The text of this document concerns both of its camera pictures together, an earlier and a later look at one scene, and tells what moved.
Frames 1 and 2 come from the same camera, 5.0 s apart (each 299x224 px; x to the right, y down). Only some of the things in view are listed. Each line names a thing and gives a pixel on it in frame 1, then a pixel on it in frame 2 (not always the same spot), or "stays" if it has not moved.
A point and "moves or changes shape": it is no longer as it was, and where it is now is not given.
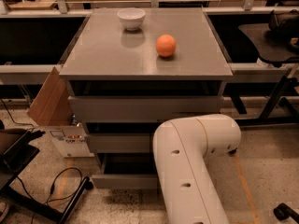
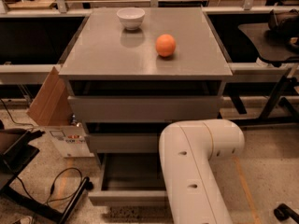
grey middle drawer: [121, 143] stays
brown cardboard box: [53, 104] stays
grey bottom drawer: [125, 171] moves or changes shape
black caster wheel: [282, 212] stays
